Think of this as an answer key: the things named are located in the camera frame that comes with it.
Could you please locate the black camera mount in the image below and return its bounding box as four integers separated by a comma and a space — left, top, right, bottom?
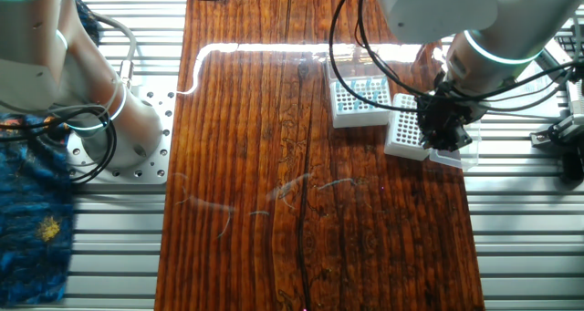
528, 114, 584, 182

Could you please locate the white pipette tip holder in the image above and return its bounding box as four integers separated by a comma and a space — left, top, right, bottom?
383, 93, 433, 161
328, 77, 393, 130

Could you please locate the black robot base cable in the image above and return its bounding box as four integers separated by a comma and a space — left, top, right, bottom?
0, 105, 120, 184

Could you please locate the silver perforated base plate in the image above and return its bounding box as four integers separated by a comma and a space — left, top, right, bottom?
67, 86, 177, 185

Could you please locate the blue painted cloth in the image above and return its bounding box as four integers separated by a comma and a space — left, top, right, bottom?
0, 0, 102, 306

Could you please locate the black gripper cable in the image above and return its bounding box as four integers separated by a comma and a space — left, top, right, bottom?
328, 0, 584, 115

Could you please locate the black keyboard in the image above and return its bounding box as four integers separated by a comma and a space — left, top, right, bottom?
557, 33, 584, 52

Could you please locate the brown wooden board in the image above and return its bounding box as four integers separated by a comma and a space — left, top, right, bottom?
153, 0, 485, 311

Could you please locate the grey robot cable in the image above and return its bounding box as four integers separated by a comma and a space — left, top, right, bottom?
90, 12, 139, 89

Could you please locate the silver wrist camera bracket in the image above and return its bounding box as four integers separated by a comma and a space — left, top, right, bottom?
537, 46, 574, 78

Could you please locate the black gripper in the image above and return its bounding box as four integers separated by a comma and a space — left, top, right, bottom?
415, 90, 487, 152

